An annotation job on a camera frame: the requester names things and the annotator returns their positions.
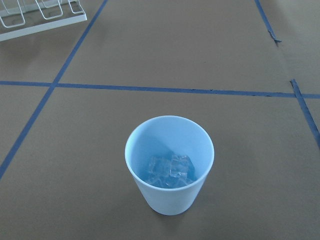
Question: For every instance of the light blue cup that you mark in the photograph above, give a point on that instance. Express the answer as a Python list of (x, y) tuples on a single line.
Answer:
[(164, 136)]

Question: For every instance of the clear ice cubes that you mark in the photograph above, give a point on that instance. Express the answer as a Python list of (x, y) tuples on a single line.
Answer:
[(170, 173)]

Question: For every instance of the white wire cup rack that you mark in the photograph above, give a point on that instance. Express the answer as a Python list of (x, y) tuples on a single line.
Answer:
[(25, 17)]

